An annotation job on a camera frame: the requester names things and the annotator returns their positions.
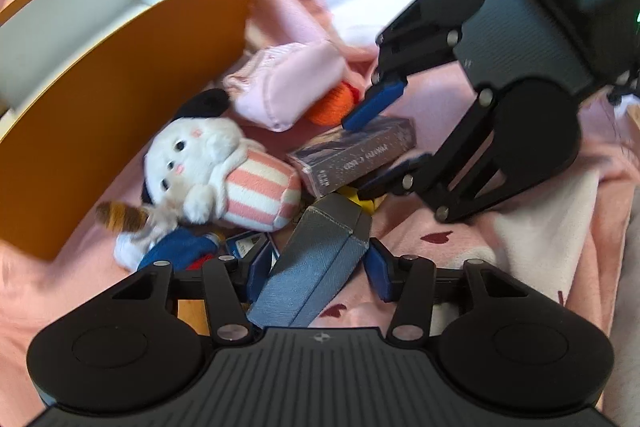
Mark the pink printed blanket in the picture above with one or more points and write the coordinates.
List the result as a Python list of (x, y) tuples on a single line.
[(450, 247)]

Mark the grey fabric case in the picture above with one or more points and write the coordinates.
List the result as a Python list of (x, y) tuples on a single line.
[(320, 257)]

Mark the pink fabric pouch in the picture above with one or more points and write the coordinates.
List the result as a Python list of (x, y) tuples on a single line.
[(285, 82)]

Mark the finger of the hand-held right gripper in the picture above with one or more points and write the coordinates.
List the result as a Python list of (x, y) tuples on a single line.
[(375, 104), (395, 174)]

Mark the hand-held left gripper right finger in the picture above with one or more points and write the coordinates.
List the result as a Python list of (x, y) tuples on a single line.
[(381, 272)]

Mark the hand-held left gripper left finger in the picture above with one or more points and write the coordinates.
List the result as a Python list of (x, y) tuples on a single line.
[(260, 264)]

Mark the plush doll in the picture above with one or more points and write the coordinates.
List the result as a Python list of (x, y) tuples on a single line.
[(170, 252)]

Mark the orange cardboard box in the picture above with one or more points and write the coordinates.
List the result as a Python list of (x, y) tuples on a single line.
[(125, 107)]

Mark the purple grey card box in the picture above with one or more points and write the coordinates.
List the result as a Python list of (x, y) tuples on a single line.
[(345, 152)]

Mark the white plush cat striped outfit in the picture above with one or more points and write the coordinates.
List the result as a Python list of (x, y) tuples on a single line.
[(235, 177)]

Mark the orange crochet pumpkin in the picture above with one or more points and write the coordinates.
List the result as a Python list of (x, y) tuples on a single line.
[(330, 104)]

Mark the small blue white box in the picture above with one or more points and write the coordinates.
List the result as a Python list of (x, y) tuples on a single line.
[(242, 244)]

